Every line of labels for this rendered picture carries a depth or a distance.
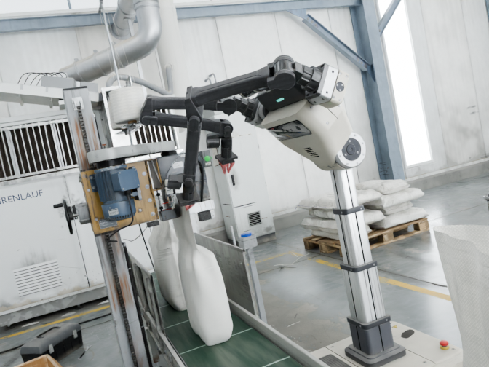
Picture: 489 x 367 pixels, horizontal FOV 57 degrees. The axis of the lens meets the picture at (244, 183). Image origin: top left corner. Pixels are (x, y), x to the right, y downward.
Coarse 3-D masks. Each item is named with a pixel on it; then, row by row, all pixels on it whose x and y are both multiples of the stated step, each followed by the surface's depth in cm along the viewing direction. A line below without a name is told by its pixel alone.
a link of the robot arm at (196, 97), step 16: (272, 64) 159; (224, 80) 163; (240, 80) 159; (256, 80) 157; (272, 80) 154; (288, 80) 154; (192, 96) 164; (208, 96) 164; (224, 96) 164; (192, 112) 168
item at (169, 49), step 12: (168, 0) 542; (168, 12) 540; (168, 24) 540; (168, 36) 540; (156, 48) 553; (168, 48) 541; (180, 48) 549; (168, 60) 542; (180, 60) 547; (180, 72) 545; (180, 84) 545
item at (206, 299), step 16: (176, 224) 255; (192, 240) 224; (192, 256) 219; (208, 256) 218; (192, 272) 218; (208, 272) 216; (192, 288) 219; (208, 288) 215; (224, 288) 220; (192, 304) 224; (208, 304) 215; (224, 304) 219; (192, 320) 235; (208, 320) 216; (224, 320) 218; (208, 336) 217; (224, 336) 219
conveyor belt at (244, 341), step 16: (160, 304) 304; (176, 320) 265; (240, 320) 245; (176, 336) 240; (192, 336) 236; (240, 336) 223; (256, 336) 219; (176, 352) 241; (192, 352) 216; (208, 352) 212; (224, 352) 209; (240, 352) 205; (256, 352) 202; (272, 352) 199
